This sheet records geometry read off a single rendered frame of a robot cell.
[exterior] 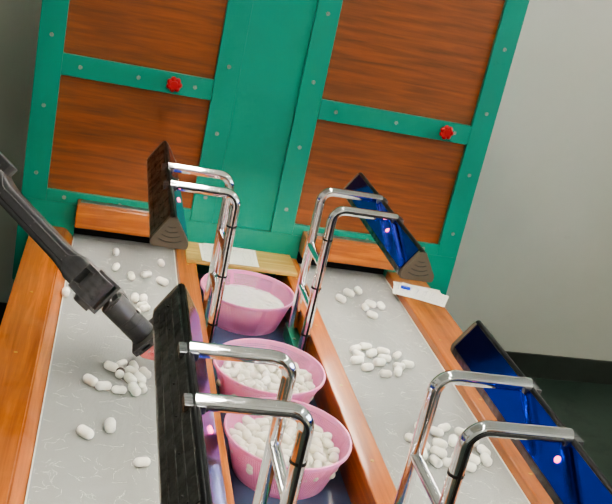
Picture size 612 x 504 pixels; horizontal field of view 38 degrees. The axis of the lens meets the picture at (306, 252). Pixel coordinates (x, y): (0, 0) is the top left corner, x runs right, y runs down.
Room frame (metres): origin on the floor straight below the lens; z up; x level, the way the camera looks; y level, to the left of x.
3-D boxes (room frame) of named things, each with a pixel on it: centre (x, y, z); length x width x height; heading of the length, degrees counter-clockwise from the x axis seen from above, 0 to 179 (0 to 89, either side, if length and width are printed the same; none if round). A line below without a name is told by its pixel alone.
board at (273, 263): (2.52, 0.19, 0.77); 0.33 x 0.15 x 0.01; 104
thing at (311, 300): (2.19, -0.10, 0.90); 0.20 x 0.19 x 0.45; 14
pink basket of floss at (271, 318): (2.31, 0.13, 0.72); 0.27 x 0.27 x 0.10
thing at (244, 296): (2.31, 0.13, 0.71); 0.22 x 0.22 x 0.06
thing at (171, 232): (2.07, 0.36, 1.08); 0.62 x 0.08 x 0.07; 14
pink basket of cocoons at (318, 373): (1.88, 0.02, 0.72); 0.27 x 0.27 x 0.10
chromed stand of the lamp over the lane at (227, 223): (2.09, 0.28, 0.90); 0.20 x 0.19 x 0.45; 14
